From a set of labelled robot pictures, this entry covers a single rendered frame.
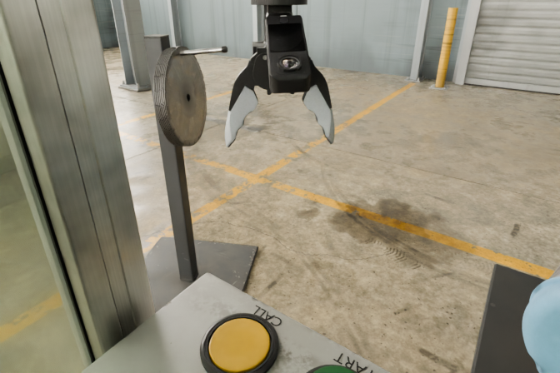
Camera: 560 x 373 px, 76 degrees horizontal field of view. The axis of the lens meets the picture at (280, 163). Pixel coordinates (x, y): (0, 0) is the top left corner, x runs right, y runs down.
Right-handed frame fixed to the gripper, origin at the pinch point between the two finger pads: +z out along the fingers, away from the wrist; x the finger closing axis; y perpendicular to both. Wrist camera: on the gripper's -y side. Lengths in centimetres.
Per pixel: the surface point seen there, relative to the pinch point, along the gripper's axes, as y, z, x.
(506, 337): -20.0, 16.3, -24.6
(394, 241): 94, 91, -65
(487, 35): 429, 25, -310
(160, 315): -27.6, 1.3, 10.9
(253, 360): -31.9, 0.8, 4.3
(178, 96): 66, 9, 27
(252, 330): -29.7, 0.8, 4.4
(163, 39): 73, -8, 31
